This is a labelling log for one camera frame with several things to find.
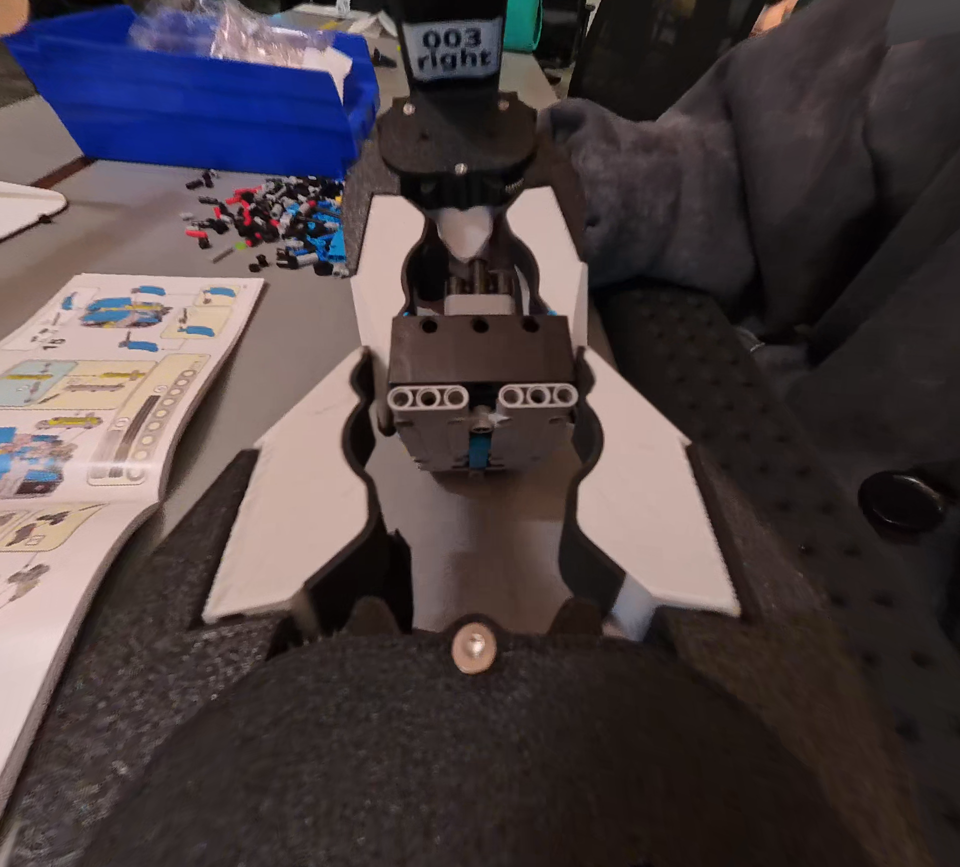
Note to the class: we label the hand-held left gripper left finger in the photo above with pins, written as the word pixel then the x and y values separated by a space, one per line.
pixel 292 507

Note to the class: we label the open instruction booklet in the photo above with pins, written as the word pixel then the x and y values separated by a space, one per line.
pixel 90 432

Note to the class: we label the person's right forearm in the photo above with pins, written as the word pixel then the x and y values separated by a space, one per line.
pixel 660 192

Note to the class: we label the blue grey toy robot model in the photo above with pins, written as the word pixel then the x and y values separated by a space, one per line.
pixel 480 349

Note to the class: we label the black round cap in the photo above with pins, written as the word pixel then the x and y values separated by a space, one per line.
pixel 900 507

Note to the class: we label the clear plastic bags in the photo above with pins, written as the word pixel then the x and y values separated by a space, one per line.
pixel 247 34

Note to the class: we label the pile of small brick parts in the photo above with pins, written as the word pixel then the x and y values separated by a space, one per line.
pixel 285 222

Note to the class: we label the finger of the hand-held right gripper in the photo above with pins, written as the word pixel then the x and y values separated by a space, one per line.
pixel 379 259
pixel 559 252

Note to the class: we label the blue storage bin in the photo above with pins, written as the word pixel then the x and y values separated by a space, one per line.
pixel 187 102

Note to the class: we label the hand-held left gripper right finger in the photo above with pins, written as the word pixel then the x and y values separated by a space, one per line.
pixel 652 507

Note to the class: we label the black dotted pad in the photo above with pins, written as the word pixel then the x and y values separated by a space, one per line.
pixel 712 394

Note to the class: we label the white desk lamp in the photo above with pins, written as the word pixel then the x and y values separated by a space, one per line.
pixel 22 211

